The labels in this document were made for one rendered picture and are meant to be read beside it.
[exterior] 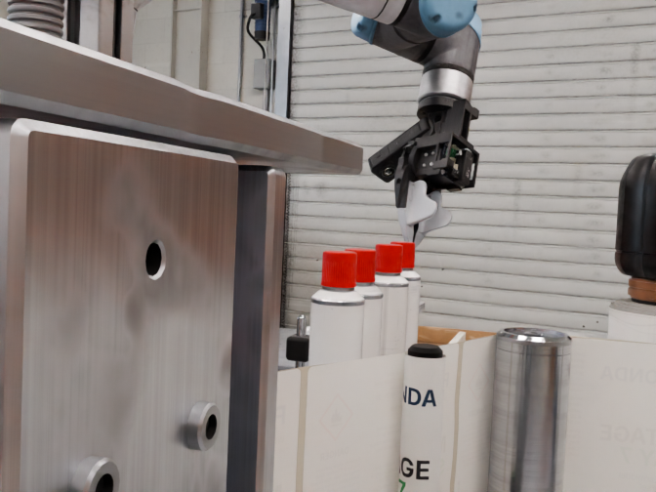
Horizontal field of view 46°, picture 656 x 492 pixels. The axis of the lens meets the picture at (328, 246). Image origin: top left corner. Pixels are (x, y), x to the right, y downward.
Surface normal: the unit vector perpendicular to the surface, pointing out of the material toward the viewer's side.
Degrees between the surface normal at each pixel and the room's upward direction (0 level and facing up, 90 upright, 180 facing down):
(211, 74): 90
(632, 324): 93
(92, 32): 90
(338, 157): 90
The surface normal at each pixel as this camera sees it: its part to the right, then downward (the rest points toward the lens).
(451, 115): -0.66, -0.34
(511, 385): -0.69, 0.00
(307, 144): 0.95, 0.06
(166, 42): -0.48, 0.03
